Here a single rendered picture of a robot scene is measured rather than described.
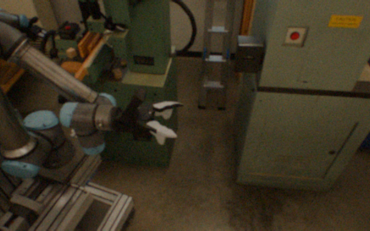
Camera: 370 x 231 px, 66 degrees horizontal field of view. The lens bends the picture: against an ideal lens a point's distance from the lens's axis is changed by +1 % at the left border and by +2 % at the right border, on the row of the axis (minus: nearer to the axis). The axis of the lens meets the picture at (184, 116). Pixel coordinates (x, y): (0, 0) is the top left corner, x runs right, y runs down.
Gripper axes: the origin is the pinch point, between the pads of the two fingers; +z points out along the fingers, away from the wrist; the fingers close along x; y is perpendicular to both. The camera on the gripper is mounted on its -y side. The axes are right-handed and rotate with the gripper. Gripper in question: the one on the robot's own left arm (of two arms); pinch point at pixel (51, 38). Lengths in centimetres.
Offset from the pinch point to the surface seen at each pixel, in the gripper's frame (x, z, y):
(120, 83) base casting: 33, 51, -23
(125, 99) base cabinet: 33, 58, -13
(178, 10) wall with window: -118, 71, -8
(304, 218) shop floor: 58, 196, -15
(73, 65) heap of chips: 37, 25, -23
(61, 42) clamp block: 18.0, 11.2, -17.1
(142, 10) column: 22, 44, -65
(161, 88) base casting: 33, 73, -35
